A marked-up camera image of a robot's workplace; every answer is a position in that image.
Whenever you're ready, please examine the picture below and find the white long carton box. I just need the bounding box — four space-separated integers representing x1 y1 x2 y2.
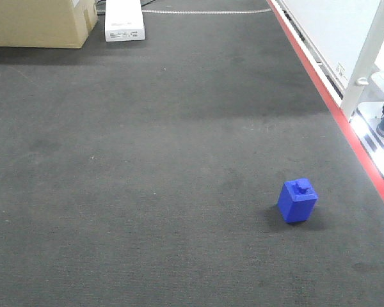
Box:
104 0 145 42

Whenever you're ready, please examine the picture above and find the white machine frame post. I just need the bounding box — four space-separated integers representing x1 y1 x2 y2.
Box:
340 1 384 122

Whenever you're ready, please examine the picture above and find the brown cardboard box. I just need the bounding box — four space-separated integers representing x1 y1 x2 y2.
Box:
0 0 98 49

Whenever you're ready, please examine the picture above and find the blue block part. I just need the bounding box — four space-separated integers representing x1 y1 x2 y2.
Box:
277 178 319 224

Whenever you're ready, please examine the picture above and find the white machine base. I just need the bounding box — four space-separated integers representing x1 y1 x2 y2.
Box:
350 70 384 178

